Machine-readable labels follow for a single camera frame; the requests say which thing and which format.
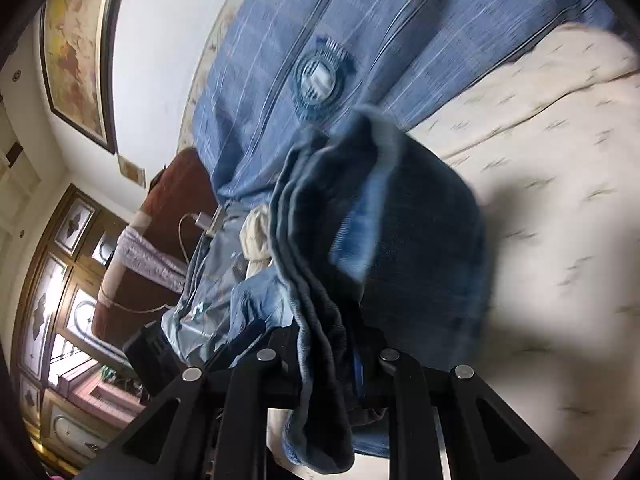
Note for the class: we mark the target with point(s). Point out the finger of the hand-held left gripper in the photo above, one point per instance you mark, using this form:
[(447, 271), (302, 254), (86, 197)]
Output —
[(240, 341)]

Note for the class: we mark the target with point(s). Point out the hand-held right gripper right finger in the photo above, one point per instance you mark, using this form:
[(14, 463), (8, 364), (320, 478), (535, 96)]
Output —
[(358, 367)]

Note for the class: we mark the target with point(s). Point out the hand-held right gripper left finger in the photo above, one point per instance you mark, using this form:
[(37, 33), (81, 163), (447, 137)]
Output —
[(286, 356)]

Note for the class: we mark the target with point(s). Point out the blue denim pants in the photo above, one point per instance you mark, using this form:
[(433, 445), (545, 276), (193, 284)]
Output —
[(410, 220)]

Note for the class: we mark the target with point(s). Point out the small blue patterned cloth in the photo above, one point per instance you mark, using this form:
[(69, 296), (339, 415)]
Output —
[(210, 285)]

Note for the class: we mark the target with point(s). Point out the pink storage boxes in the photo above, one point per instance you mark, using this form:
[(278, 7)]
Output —
[(90, 390)]

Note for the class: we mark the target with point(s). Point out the lavender cloth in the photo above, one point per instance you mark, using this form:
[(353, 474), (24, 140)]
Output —
[(150, 260)]

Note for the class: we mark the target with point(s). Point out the crumpled cream cloth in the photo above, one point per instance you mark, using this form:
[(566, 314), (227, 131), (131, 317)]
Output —
[(256, 240)]

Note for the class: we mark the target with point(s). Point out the wooden glass-panel cabinet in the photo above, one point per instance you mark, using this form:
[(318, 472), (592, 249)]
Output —
[(45, 310)]

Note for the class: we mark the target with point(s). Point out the white charger plug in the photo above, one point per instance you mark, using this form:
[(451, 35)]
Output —
[(205, 221)]

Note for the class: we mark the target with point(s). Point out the brown upholstered headboard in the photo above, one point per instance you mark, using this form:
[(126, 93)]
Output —
[(165, 200)]

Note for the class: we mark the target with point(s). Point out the cream leaf-print bed sheet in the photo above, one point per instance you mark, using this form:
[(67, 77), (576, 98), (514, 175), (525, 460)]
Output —
[(550, 160)]

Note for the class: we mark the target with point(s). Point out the blue plaid duvet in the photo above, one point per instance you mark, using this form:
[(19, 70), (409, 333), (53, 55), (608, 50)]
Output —
[(350, 10)]

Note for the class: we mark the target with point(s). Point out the small framed wall picture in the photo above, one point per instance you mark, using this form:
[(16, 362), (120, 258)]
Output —
[(131, 171)]

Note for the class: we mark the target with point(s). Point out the large framed wall picture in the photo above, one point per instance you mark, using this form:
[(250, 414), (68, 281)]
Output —
[(75, 55)]

